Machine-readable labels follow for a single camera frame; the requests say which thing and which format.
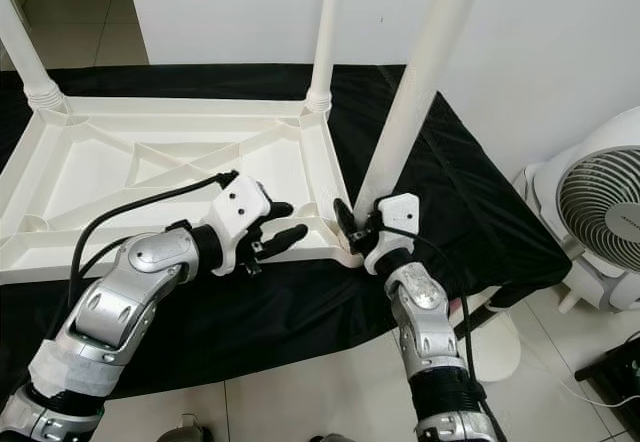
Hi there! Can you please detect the black table cloth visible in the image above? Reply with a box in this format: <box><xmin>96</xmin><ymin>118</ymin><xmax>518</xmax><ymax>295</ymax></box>
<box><xmin>0</xmin><ymin>62</ymin><xmax>571</xmax><ymax>428</ymax></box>

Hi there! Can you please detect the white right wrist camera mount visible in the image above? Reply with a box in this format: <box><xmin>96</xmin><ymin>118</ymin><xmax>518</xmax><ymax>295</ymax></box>
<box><xmin>363</xmin><ymin>192</ymin><xmax>421</xmax><ymax>275</ymax></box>

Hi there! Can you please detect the white round base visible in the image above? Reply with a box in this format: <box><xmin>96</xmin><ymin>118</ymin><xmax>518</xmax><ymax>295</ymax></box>
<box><xmin>470</xmin><ymin>307</ymin><xmax>523</xmax><ymax>383</ymax></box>

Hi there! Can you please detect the white plastic table top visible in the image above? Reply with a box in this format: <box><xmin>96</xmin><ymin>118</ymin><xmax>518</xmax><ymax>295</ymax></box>
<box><xmin>0</xmin><ymin>92</ymin><xmax>366</xmax><ymax>273</ymax></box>

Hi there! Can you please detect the black floor object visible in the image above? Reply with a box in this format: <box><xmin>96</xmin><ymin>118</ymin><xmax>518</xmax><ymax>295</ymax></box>
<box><xmin>575</xmin><ymin>352</ymin><xmax>640</xmax><ymax>408</ymax></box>

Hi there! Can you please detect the black table leg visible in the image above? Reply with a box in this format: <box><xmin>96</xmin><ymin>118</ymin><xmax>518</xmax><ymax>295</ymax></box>
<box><xmin>455</xmin><ymin>302</ymin><xmax>491</xmax><ymax>341</ymax></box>

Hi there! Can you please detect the white floor power cable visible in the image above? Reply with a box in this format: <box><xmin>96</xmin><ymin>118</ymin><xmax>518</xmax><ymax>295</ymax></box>
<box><xmin>520</xmin><ymin>352</ymin><xmax>640</xmax><ymax>408</ymax></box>

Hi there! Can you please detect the white plastic table leg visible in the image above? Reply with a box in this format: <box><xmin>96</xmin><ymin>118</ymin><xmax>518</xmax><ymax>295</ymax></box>
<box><xmin>303</xmin><ymin>0</ymin><xmax>351</xmax><ymax>115</ymax></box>
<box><xmin>0</xmin><ymin>0</ymin><xmax>69</xmax><ymax>113</ymax></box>
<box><xmin>353</xmin><ymin>0</ymin><xmax>491</xmax><ymax>218</ymax></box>

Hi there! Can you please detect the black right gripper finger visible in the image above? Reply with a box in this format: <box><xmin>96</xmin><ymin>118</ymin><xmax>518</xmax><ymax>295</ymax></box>
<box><xmin>334</xmin><ymin>199</ymin><xmax>361</xmax><ymax>250</ymax></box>

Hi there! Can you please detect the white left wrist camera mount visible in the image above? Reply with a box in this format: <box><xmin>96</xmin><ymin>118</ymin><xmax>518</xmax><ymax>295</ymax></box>
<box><xmin>205</xmin><ymin>177</ymin><xmax>273</xmax><ymax>273</ymax></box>

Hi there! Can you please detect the white floor fan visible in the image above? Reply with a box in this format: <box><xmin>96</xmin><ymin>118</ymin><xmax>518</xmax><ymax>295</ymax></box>
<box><xmin>520</xmin><ymin>105</ymin><xmax>640</xmax><ymax>313</ymax></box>

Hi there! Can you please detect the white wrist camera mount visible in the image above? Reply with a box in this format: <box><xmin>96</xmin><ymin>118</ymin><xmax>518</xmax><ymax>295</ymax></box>
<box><xmin>205</xmin><ymin>177</ymin><xmax>273</xmax><ymax>273</ymax></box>
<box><xmin>363</xmin><ymin>192</ymin><xmax>421</xmax><ymax>275</ymax></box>

